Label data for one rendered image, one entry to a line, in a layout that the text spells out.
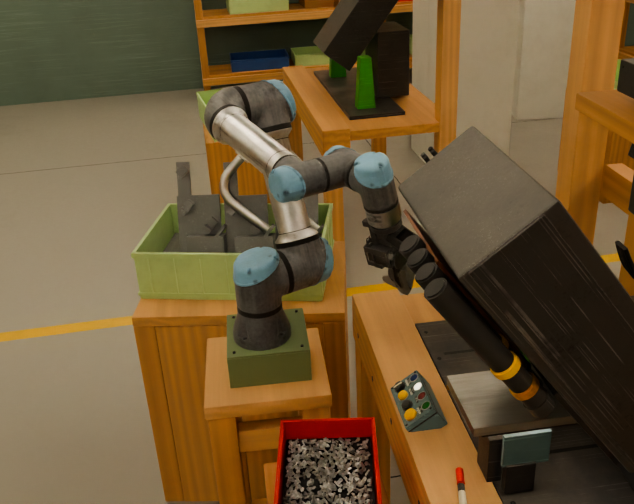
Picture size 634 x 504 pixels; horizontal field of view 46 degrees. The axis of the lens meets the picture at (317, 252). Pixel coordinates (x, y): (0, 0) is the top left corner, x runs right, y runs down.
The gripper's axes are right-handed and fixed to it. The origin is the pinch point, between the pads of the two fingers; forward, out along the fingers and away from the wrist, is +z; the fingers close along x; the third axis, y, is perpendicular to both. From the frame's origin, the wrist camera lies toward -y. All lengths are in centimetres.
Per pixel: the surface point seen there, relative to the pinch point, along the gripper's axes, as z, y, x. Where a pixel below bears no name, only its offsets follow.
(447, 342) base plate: 29.6, 1.7, -12.3
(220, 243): 28, 96, -21
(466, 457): 21.0, -23.6, 22.0
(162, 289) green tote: 28, 99, 5
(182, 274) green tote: 24, 92, 0
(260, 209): 23, 89, -37
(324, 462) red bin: 17.2, 1.0, 39.0
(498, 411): -3.2, -35.0, 24.6
